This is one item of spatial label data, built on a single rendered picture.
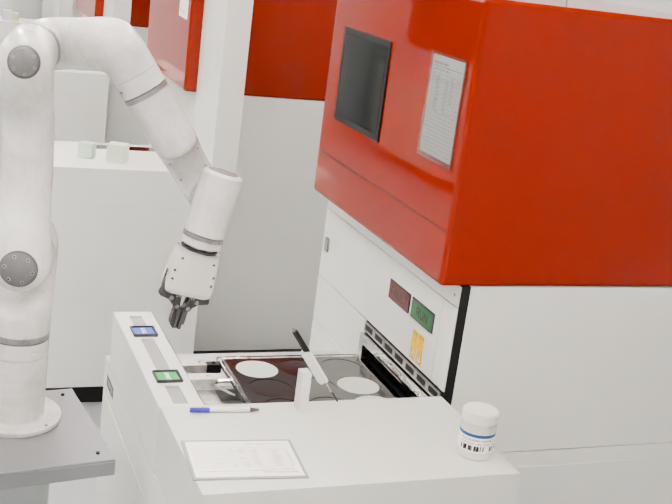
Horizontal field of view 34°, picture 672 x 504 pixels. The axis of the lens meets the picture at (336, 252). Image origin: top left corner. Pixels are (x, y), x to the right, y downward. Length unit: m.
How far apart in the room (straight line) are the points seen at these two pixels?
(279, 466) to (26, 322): 0.59
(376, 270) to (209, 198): 0.71
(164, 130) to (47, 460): 0.68
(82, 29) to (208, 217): 0.43
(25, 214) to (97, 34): 0.36
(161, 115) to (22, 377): 0.60
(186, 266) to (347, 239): 0.81
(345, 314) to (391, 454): 0.86
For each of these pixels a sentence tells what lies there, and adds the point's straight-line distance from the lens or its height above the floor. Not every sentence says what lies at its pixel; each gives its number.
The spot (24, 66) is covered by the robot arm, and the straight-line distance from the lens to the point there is 2.03.
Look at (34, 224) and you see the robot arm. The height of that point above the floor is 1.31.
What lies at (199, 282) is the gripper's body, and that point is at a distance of 2.21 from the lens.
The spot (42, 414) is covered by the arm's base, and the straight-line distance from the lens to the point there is 2.36.
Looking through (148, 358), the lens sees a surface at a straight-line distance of 2.44.
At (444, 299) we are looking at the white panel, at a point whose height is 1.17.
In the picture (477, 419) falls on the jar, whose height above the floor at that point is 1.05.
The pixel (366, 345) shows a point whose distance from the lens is 2.76.
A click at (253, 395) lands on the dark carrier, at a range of 2.45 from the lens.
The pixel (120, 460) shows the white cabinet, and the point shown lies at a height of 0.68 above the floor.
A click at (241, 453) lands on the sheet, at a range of 2.05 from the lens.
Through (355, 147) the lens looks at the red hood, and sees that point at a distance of 2.75.
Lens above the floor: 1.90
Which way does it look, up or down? 16 degrees down
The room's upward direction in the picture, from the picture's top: 8 degrees clockwise
